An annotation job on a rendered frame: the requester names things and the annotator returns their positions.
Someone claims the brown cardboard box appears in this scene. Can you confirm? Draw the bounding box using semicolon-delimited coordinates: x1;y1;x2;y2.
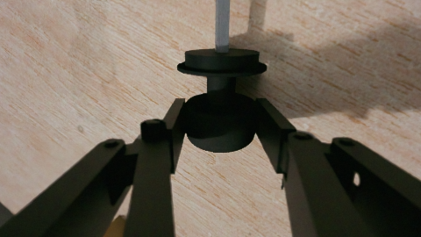
104;215;125;237

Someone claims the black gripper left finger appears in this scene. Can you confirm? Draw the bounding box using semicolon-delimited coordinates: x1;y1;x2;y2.
0;98;186;237

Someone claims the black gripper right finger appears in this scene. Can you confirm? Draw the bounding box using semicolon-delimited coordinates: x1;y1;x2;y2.
255;98;421;237

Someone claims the black door knob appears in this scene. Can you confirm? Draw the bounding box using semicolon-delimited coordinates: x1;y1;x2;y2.
176;0;267;153

